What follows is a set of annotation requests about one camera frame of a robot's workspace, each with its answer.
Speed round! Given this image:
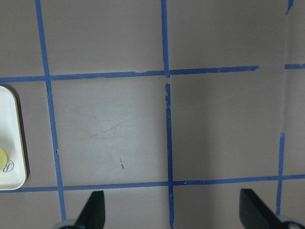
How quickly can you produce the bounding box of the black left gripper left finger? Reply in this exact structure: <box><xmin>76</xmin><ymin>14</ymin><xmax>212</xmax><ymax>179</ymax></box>
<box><xmin>74</xmin><ymin>191</ymin><xmax>105</xmax><ymax>229</ymax></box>

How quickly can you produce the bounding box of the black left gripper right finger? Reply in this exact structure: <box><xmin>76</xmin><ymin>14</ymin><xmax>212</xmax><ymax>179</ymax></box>
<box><xmin>239</xmin><ymin>188</ymin><xmax>286</xmax><ymax>229</ymax></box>

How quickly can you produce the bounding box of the cream plastic tray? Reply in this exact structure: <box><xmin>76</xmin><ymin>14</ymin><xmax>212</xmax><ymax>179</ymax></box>
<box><xmin>0</xmin><ymin>86</ymin><xmax>27</xmax><ymax>191</ymax></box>

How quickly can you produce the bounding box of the pale yellow-green cup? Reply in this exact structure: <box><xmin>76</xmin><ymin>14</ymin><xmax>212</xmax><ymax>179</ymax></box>
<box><xmin>0</xmin><ymin>148</ymin><xmax>8</xmax><ymax>170</ymax></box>

